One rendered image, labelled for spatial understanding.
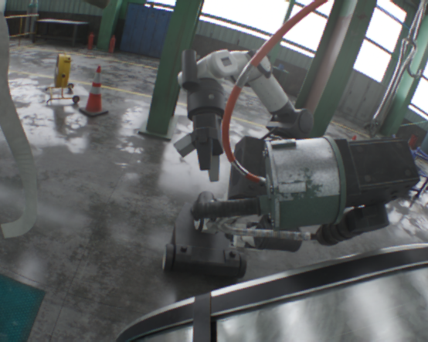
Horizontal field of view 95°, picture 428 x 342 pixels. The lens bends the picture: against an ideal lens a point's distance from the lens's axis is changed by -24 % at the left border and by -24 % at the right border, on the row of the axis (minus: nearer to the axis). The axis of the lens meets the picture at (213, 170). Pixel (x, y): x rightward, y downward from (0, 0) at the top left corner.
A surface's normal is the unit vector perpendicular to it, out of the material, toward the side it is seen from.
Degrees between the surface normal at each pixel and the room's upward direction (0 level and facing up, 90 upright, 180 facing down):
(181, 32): 90
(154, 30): 90
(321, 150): 30
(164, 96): 90
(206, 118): 51
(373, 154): 43
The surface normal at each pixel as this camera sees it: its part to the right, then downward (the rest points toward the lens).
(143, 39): 0.01, 0.52
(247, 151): 0.26, -0.21
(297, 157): -0.17, -0.57
